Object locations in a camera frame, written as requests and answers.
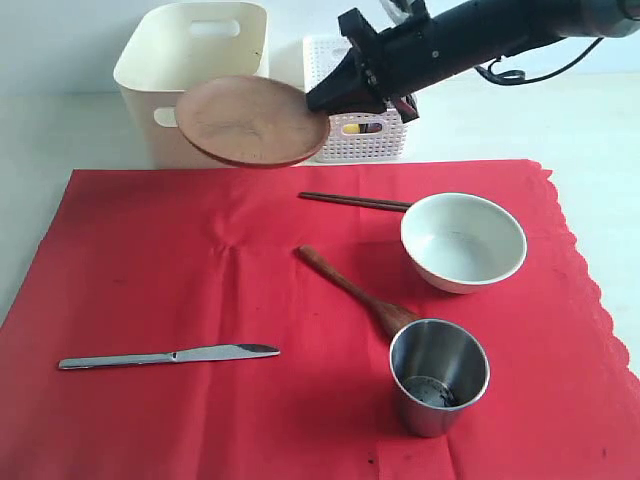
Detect white perforated plastic basket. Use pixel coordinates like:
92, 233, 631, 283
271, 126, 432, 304
302, 35, 407, 164

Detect red tablecloth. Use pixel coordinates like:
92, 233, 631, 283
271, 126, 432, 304
1, 160, 639, 479

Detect brown round plate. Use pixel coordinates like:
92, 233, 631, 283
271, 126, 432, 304
175, 76, 331, 169

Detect stainless steel cup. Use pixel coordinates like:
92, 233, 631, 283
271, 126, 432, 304
389, 319, 491, 438

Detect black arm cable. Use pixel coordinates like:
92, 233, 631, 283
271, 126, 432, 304
474, 37, 606, 85

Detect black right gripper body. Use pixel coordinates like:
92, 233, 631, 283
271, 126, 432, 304
337, 7, 430, 108

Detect silver table knife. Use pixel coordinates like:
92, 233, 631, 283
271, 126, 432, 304
58, 344, 280, 370

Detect cream plastic tub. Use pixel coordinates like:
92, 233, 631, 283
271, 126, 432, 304
113, 1, 269, 169

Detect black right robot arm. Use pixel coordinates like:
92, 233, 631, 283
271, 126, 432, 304
306, 0, 639, 123

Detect brown wooden spoon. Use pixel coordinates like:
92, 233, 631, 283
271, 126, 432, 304
295, 245, 421, 338

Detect white ceramic bowl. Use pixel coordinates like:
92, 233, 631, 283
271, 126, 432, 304
400, 192, 528, 294

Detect yellow lemon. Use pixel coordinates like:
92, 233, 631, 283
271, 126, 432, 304
342, 124, 361, 135

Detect dark wooden chopstick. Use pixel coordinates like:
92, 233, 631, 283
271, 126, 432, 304
298, 192, 411, 212
298, 192, 411, 208

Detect blue white milk carton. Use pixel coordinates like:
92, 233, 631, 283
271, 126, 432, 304
359, 122, 384, 135

